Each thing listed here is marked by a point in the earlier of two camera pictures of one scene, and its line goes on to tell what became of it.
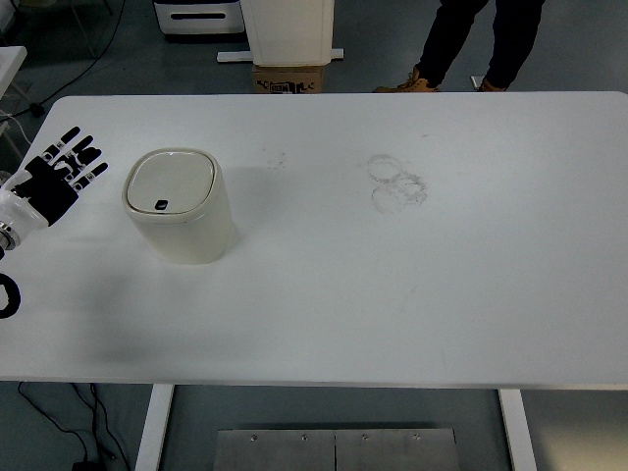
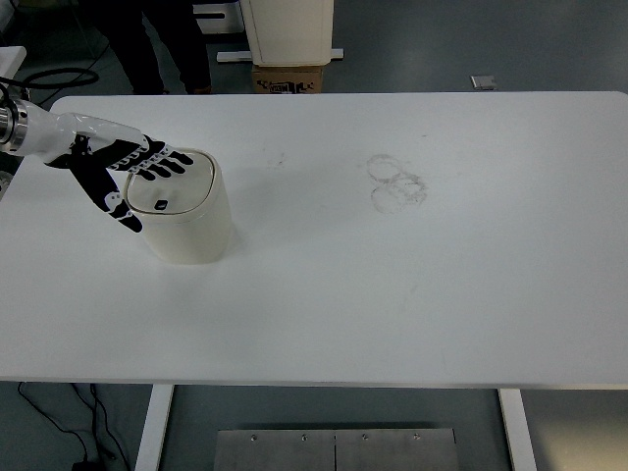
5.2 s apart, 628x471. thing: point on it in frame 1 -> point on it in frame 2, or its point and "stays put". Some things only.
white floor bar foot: x=242 y=56 stays put
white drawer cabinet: x=199 y=17 stays put
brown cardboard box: x=289 y=79 stays put
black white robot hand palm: x=48 y=191 -> x=88 y=146
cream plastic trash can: x=178 y=203 stays put
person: x=515 y=23 -> x=179 y=25
